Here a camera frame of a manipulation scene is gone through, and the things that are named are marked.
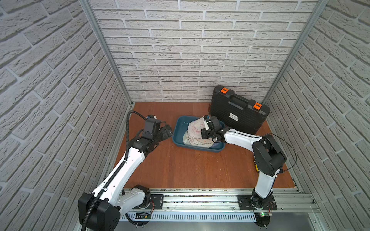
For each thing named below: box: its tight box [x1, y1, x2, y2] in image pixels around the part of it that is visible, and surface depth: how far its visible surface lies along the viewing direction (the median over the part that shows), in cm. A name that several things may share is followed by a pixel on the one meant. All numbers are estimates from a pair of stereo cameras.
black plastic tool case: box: [210, 84, 270, 135], surface depth 91 cm
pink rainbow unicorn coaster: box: [187, 116, 209, 139], surface depth 102 cm
